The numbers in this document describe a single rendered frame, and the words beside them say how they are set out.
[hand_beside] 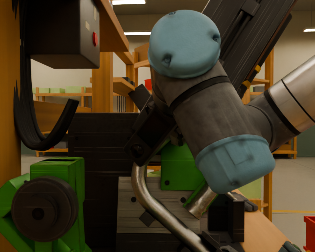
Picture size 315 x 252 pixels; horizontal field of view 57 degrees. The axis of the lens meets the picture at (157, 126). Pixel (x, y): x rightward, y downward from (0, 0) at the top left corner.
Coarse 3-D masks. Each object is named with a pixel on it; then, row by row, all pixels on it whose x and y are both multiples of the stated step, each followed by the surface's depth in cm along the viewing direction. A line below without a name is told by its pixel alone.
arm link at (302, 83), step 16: (304, 64) 37; (288, 80) 37; (304, 80) 36; (272, 96) 38; (288, 96) 36; (304, 96) 35; (272, 112) 37; (288, 112) 37; (304, 112) 36; (272, 128) 37; (288, 128) 37; (304, 128) 38; (272, 144) 38
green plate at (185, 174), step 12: (168, 144) 65; (168, 156) 64; (180, 156) 64; (192, 156) 64; (168, 168) 64; (180, 168) 64; (192, 168) 63; (168, 180) 63; (180, 180) 63; (192, 180) 63
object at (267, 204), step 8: (136, 48) 480; (144, 48) 457; (136, 56) 470; (144, 56) 457; (272, 56) 326; (136, 64) 456; (144, 64) 438; (272, 64) 326; (136, 72) 470; (272, 72) 327; (136, 80) 470; (144, 80) 450; (256, 80) 310; (264, 80) 319; (272, 80) 327; (248, 96) 301; (152, 176) 442; (160, 176) 427; (264, 176) 332; (264, 184) 332; (264, 192) 332; (264, 200) 332; (264, 208) 332
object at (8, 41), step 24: (0, 0) 48; (0, 24) 48; (0, 48) 48; (0, 72) 48; (96, 72) 142; (0, 96) 48; (96, 96) 142; (0, 120) 48; (0, 144) 48; (0, 168) 48; (0, 240) 48
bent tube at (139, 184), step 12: (132, 168) 61; (144, 168) 61; (132, 180) 60; (144, 180) 60; (144, 192) 59; (144, 204) 59; (156, 204) 59; (156, 216) 58; (168, 216) 58; (168, 228) 58; (180, 228) 57; (180, 240) 58; (192, 240) 57
